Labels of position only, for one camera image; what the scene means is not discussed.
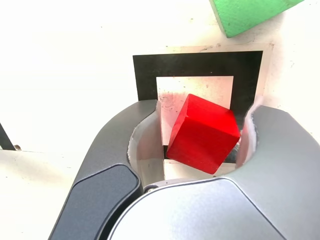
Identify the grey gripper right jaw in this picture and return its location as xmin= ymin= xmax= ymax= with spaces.
xmin=99 ymin=104 xmax=320 ymax=240

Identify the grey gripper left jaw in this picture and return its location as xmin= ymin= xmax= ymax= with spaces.
xmin=47 ymin=99 xmax=166 ymax=240

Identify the red cube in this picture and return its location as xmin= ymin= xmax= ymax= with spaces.
xmin=166 ymin=93 xmax=241 ymax=175

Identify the green cube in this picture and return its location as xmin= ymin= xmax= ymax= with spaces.
xmin=209 ymin=0 xmax=305 ymax=39

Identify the black tape square outline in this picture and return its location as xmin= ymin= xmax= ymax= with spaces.
xmin=132 ymin=50 xmax=264 ymax=166

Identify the black tape strip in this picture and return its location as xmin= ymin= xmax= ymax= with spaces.
xmin=0 ymin=122 xmax=16 ymax=151

